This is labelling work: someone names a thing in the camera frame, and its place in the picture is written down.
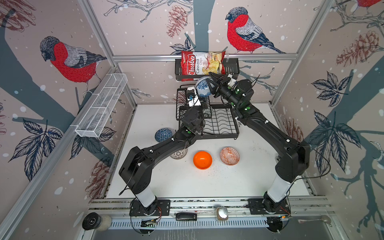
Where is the blue white rimmed bowl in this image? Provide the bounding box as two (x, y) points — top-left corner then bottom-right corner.
(195, 76), (212, 98)

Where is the black wire dish rack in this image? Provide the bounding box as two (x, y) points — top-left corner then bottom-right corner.
(176, 85), (239, 140)

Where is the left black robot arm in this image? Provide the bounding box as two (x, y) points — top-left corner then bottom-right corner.
(119, 106), (204, 213)

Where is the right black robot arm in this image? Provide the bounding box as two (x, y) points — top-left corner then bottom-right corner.
(207, 73), (310, 213)

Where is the red cassava chips bag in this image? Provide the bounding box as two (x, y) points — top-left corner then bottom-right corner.
(181, 51), (226, 82)

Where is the dark blue patterned bowl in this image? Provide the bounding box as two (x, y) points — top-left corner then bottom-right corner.
(155, 128), (174, 143)

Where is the white brown patterned bowl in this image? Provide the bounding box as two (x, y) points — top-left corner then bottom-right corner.
(170, 149), (188, 160)

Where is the orange plastic bowl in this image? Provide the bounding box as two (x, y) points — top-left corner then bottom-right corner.
(193, 151), (213, 170)

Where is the red white patterned bowl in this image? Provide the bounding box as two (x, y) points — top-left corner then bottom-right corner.
(220, 147), (240, 166)

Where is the silver round button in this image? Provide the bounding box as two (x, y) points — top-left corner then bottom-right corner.
(216, 207), (229, 221)

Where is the small black box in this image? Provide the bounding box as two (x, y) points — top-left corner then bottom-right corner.
(176, 212), (198, 221)

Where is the black round knob device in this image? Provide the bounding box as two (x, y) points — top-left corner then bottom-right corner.
(82, 212), (112, 232)

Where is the metal spoon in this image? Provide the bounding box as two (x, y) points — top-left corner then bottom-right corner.
(298, 215), (332, 225)

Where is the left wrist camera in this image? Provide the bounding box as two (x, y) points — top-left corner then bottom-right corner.
(186, 87), (200, 107)

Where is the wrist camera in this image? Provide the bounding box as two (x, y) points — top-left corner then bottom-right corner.
(186, 87), (200, 107)
(228, 74), (237, 89)

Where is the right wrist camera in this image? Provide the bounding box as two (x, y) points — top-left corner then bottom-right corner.
(228, 74), (237, 89)

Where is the black wall shelf basket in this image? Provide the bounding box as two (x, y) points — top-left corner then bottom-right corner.
(175, 58), (240, 82)

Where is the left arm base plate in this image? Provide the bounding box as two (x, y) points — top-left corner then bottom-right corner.
(129, 199), (171, 217)

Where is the white wire wall basket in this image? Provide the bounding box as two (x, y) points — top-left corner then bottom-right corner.
(75, 73), (128, 138)

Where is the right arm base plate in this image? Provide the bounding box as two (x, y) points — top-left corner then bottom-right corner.
(247, 198), (291, 215)

